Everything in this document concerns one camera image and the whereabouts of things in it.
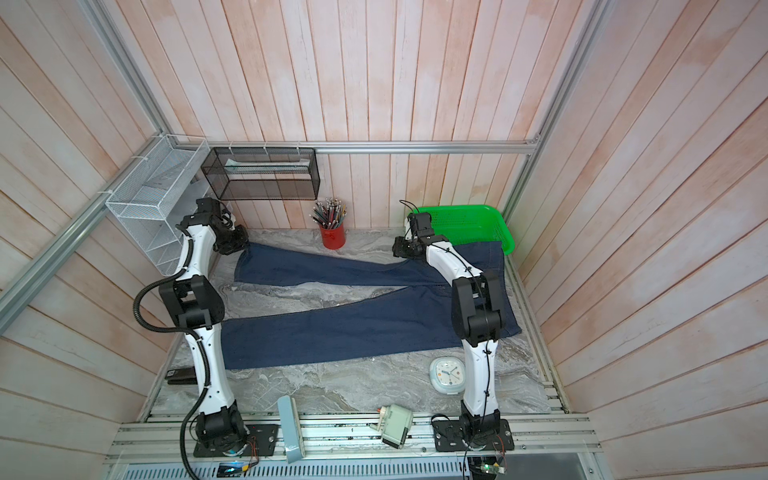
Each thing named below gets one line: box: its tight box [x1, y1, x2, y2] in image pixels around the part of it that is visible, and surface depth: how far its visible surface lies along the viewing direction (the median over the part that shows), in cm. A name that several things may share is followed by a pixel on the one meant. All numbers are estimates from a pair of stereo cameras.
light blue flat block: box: [277, 395, 306, 464], surface depth 73 cm
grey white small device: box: [378, 404, 413, 450], surface depth 73 cm
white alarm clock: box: [429, 356, 466, 395], surface depth 83 cm
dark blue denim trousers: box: [220, 241, 521, 369], surface depth 100 cm
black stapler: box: [164, 366, 198, 385], surface depth 83 cm
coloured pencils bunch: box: [309, 197, 348, 229], surface depth 106 cm
